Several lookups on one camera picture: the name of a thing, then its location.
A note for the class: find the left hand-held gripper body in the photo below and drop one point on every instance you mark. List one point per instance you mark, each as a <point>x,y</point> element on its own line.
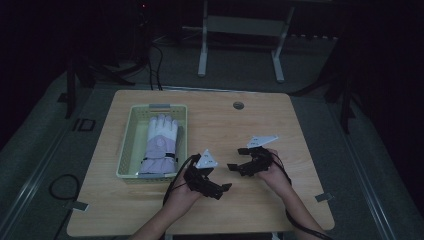
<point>200,180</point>

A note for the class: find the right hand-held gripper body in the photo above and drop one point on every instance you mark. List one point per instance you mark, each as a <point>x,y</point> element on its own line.
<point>258,161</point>

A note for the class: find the lilac and white glove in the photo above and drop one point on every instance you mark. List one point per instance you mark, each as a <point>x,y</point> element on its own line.
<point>160,146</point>

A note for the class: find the pale green plastic basket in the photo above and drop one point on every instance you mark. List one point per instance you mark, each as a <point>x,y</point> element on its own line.
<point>133,146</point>

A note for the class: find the person's right hand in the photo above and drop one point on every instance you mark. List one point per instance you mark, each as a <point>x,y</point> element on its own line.
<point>276,175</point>

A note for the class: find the person's left hand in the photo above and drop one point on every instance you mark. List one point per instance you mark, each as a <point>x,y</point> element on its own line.
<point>181,198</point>

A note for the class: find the grey tape strip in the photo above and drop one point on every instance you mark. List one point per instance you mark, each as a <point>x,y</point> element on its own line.
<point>77,206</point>
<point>324,197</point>

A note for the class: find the black floor stand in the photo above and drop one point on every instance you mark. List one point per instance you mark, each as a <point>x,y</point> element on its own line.
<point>343,96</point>

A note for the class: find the white metal stand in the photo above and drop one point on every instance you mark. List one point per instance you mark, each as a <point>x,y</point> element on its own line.
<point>241,26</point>

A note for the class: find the black tripod stand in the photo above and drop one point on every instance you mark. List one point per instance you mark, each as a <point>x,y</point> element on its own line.
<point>100,70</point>

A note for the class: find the black rectangular frame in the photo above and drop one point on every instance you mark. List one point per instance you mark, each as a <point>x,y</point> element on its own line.
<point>85,125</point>

